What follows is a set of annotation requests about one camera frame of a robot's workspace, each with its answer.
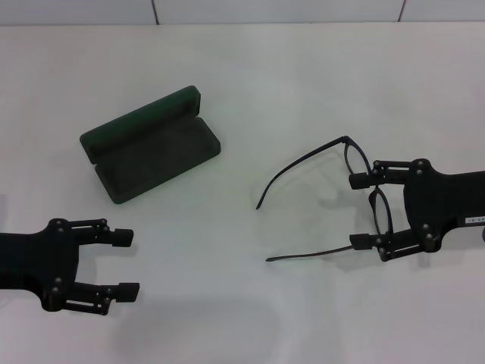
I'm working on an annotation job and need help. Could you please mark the black glasses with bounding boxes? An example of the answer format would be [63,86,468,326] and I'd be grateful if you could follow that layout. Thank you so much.
[255,135,397,263]

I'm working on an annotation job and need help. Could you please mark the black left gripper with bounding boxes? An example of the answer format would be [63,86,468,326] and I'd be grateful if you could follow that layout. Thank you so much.
[0,218,140,315]

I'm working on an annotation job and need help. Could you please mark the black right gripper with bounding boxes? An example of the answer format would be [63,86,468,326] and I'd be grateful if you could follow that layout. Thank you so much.
[349,158,485,262]

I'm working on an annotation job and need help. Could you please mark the green glasses case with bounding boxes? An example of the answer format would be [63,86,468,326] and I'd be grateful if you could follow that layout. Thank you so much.
[79,86,222,206]

